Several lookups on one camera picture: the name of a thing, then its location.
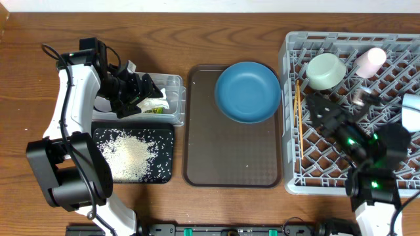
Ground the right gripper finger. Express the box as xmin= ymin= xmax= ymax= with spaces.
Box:
xmin=357 ymin=94 xmax=382 ymax=121
xmin=305 ymin=94 xmax=345 ymax=131

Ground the white tissue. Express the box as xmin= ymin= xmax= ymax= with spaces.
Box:
xmin=137 ymin=88 xmax=170 ymax=113

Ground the green yellow snack wrapper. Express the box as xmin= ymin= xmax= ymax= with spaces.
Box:
xmin=145 ymin=108 xmax=163 ymax=114

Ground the pink paper cup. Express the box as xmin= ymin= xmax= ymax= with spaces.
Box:
xmin=354 ymin=47 xmax=387 ymax=79

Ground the mint green bowl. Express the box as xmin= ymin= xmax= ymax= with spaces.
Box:
xmin=306 ymin=53 xmax=347 ymax=90

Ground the light blue bowl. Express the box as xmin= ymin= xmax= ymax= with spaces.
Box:
xmin=402 ymin=94 xmax=419 ymax=132

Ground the dark blue plate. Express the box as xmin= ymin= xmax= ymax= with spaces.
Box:
xmin=214 ymin=62 xmax=281 ymax=124

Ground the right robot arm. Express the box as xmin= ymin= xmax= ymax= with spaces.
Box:
xmin=306 ymin=92 xmax=411 ymax=235

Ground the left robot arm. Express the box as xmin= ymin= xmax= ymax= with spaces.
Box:
xmin=26 ymin=37 xmax=163 ymax=235

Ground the clear plastic waste bin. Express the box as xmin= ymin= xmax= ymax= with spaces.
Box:
xmin=93 ymin=73 xmax=186 ymax=127

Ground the black rectangular waste tray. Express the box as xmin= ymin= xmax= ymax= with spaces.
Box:
xmin=91 ymin=121 xmax=175 ymax=184

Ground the brown plastic serving tray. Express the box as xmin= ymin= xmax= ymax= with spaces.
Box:
xmin=182 ymin=65 xmax=282 ymax=188

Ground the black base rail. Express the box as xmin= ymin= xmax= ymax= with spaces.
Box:
xmin=64 ymin=224 xmax=362 ymax=236

